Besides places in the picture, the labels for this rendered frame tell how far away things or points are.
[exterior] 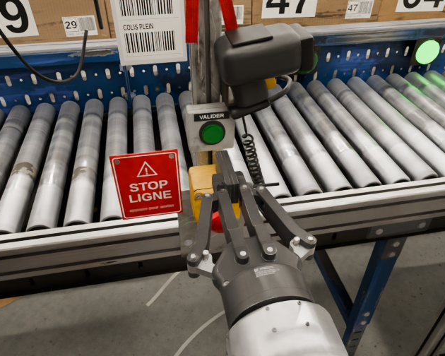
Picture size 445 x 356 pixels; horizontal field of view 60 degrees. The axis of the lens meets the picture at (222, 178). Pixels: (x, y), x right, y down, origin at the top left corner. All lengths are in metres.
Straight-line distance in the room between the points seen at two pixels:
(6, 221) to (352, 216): 0.65
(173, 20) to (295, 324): 0.37
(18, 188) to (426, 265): 1.50
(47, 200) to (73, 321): 0.80
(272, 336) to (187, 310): 1.20
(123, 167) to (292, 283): 0.35
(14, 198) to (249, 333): 0.63
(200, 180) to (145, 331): 0.94
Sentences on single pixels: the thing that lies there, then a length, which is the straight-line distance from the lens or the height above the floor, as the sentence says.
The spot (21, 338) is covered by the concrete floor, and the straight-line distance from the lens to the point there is 1.58.
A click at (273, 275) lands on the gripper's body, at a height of 0.99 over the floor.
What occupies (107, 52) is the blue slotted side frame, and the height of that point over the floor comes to 0.87.
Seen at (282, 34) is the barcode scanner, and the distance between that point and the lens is 0.50.
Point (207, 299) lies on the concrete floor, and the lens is 1.50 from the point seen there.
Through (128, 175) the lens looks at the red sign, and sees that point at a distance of 0.61.
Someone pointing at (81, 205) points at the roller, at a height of 0.75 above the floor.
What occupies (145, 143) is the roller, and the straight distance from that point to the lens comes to 0.92.
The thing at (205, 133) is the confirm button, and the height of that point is 0.95.
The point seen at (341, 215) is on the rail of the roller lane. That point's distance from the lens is 0.80.
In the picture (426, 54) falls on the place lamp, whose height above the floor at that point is 0.81.
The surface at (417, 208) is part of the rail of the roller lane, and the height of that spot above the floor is 0.70.
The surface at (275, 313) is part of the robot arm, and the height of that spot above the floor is 0.99.
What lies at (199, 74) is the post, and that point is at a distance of 0.54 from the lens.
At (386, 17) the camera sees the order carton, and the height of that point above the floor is 0.90.
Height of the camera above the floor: 1.24
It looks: 38 degrees down
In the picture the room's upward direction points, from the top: straight up
